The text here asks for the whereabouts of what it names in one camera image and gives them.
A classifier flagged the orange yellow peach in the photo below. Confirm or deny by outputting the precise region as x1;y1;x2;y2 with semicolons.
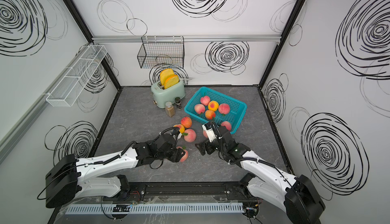
205;110;216;120

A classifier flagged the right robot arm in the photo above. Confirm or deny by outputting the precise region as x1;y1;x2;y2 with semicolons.
196;122;326;224

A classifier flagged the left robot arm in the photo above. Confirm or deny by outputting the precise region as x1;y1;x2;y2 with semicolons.
42;128;185;208

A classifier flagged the teal plastic basket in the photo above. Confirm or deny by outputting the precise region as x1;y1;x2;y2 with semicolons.
184;87;247;134

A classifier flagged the pink peach with leaf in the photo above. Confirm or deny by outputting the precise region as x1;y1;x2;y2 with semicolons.
183;129;197;143

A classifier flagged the yellow peach red spot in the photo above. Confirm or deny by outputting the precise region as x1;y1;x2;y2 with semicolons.
174;124;185;134

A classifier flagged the orange red wrinkled peach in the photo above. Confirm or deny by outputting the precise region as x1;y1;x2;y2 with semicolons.
180;116;193;129

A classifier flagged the silver lid spice jar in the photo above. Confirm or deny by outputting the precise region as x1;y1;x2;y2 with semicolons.
165;101;175;117

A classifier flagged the black lid spice bottle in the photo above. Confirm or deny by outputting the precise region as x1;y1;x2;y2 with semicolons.
175;97;182;109

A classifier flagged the mint green toaster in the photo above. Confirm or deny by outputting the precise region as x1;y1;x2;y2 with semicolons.
151;80;185;109

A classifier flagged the front yellow toast slice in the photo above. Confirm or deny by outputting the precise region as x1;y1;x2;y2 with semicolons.
164;74;180;90

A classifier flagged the yellow toast slice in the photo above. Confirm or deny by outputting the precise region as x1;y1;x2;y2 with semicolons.
164;74;180;90
160;68;175;86

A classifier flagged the rear yellow toast slice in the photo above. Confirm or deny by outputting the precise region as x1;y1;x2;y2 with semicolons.
160;68;175;86

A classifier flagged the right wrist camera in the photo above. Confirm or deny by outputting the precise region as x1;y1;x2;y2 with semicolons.
202;122;217;142

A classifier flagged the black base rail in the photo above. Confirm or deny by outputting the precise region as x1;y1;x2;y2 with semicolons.
103;181;256;202

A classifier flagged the white slotted cable duct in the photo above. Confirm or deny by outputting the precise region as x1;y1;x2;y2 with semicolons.
65;203;245;216

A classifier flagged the black wire wall basket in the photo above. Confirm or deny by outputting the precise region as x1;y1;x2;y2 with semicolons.
137;36;185;69

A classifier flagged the aluminium wall rail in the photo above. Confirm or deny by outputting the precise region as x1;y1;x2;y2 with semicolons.
92;35;281;43

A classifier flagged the white mesh wall shelf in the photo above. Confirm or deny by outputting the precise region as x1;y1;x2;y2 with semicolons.
46;45;108;107

